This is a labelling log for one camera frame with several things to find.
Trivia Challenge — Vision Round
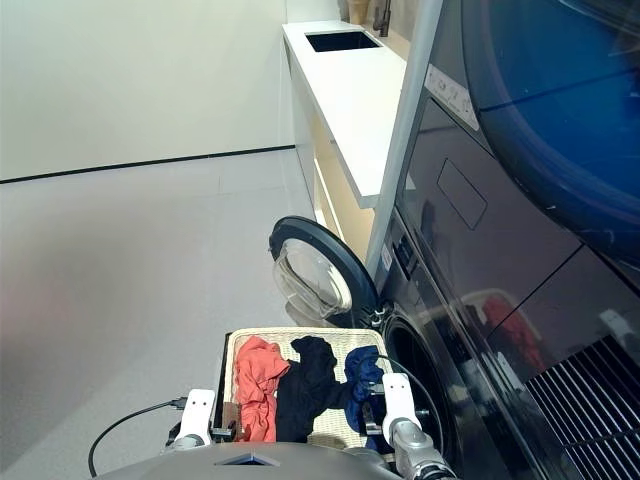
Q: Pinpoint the blue garment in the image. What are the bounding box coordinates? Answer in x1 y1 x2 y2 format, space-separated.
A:
342 344 396 454

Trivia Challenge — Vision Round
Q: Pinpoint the orange red shirt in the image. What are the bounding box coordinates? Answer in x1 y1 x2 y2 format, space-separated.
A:
233 335 292 444

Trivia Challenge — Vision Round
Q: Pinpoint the black garment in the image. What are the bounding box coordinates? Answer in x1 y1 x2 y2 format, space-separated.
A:
274 335 351 444

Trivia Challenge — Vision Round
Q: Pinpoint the pale woven laundry basket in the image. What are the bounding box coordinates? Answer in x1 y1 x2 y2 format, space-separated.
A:
219 327 401 451

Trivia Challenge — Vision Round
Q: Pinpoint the round washing machine door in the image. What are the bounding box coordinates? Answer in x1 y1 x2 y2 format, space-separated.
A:
268 215 380 329

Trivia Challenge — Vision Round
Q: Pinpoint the silver robot torso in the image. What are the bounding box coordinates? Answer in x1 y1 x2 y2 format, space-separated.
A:
94 442 401 480

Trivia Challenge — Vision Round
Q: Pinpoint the black slatted grille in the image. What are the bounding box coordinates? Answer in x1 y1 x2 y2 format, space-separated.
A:
524 334 640 480

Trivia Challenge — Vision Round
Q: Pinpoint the pale wooden cabinet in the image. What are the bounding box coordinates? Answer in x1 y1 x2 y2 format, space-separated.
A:
309 114 376 261

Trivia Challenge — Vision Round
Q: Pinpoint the white counter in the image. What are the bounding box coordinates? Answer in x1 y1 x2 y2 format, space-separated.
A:
281 19 409 211

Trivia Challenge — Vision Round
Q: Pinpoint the white dryer label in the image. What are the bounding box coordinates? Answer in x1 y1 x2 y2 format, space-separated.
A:
426 63 480 132

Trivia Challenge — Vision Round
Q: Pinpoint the dark stacked dryer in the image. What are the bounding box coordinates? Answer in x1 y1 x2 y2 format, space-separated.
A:
379 0 640 321

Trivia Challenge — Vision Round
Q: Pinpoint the black sink basin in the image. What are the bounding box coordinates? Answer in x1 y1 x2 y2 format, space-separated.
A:
303 30 384 53

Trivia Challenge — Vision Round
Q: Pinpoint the dark faucet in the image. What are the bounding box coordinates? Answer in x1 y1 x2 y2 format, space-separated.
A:
372 0 394 37

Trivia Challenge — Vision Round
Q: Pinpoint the beige vase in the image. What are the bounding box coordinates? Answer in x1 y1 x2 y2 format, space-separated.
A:
347 0 374 25

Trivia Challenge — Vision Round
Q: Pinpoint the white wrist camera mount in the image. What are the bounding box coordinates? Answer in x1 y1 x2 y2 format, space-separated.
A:
177 388 217 444
381 372 417 426

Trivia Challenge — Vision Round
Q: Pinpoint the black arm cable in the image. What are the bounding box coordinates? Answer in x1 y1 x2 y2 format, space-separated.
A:
355 353 446 451
88 397 189 479

